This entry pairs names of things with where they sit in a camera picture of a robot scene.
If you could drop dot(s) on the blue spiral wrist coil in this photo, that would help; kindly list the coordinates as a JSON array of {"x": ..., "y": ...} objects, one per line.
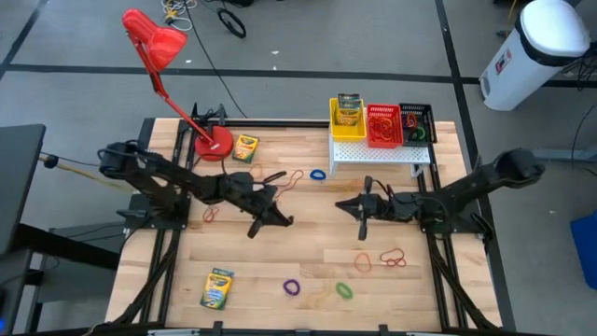
[{"x": 313, "y": 175}]

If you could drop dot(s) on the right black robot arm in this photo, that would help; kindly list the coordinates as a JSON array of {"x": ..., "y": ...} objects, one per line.
[{"x": 490, "y": 179}]

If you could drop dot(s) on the long yellow rubber band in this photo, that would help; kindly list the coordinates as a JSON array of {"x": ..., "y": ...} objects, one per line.
[{"x": 322, "y": 291}]

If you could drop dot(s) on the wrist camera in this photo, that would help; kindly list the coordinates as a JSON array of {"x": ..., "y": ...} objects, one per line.
[
  {"x": 242, "y": 179},
  {"x": 406, "y": 203}
]

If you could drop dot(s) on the yellow plastic mesh basket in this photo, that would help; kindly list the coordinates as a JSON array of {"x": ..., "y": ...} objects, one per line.
[{"x": 333, "y": 133}]

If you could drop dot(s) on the white perforated metal shelf riser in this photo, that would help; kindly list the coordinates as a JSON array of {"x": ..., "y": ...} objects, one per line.
[{"x": 373, "y": 153}]

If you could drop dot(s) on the purple spiral wrist coil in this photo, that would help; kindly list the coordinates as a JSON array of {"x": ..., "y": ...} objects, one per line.
[{"x": 285, "y": 287}]

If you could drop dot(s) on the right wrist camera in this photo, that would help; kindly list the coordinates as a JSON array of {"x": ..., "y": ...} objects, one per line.
[{"x": 406, "y": 203}]

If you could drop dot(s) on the green spiral wrist coil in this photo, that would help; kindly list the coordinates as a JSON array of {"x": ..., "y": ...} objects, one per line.
[
  {"x": 344, "y": 293},
  {"x": 419, "y": 135}
]

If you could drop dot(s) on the red desk lamp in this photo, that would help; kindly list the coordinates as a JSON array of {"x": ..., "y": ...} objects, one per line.
[{"x": 156, "y": 42}]

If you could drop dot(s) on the long red rubber band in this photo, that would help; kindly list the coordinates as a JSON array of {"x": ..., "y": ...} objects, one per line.
[{"x": 382, "y": 133}]

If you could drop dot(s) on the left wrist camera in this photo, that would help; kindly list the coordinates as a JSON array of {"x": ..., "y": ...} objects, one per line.
[{"x": 242, "y": 179}]

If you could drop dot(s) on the white trash bin black liner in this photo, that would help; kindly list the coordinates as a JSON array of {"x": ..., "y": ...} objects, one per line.
[{"x": 531, "y": 56}]

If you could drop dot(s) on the black plastic mesh basket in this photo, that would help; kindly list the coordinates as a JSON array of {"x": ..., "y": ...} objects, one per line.
[{"x": 431, "y": 112}]

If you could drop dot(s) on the blue plastic bin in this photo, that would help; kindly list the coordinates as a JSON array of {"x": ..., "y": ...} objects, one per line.
[{"x": 587, "y": 247}]

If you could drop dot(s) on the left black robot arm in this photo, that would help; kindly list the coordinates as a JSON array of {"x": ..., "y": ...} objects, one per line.
[{"x": 177, "y": 177}]

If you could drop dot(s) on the black desk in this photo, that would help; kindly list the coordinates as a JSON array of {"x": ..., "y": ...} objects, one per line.
[{"x": 18, "y": 177}]

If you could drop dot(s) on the red plastic mesh basket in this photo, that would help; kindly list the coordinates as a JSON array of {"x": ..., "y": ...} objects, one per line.
[{"x": 370, "y": 109}]

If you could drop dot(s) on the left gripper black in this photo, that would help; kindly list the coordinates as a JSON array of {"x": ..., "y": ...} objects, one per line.
[{"x": 259, "y": 203}]

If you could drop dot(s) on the black aluminium table frame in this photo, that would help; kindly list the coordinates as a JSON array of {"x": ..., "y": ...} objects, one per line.
[{"x": 280, "y": 123}]

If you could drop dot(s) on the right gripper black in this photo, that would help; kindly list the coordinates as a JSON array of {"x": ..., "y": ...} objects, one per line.
[{"x": 378, "y": 207}]

